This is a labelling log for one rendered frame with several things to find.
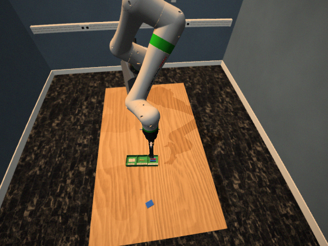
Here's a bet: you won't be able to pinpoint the green bins with labels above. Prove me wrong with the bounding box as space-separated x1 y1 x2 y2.
126 155 158 167

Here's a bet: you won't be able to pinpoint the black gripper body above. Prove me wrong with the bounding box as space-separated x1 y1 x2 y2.
145 135 157 143

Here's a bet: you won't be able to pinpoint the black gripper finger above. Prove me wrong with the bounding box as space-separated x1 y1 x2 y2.
149 140 154 159

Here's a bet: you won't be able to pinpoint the flat blue square block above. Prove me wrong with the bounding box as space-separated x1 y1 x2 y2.
145 200 154 208

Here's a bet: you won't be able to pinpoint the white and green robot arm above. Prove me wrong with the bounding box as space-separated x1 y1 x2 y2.
110 0 186 137

